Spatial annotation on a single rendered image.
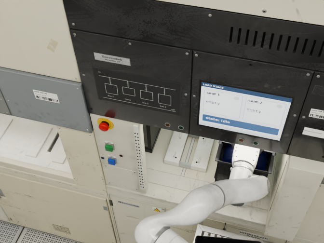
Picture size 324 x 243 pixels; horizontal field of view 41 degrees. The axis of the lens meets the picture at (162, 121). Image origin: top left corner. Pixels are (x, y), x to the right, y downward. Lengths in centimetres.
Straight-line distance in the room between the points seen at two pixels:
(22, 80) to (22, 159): 71
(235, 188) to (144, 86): 46
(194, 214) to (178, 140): 94
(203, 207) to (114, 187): 86
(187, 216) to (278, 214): 62
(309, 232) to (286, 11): 113
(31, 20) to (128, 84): 37
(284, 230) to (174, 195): 52
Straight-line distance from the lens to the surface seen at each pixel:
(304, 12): 117
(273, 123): 146
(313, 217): 192
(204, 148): 217
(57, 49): 150
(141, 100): 152
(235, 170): 168
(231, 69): 132
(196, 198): 130
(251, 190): 154
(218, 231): 210
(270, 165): 185
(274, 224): 191
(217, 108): 145
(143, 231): 133
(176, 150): 216
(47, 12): 142
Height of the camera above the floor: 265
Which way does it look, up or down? 50 degrees down
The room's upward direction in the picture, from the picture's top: 2 degrees counter-clockwise
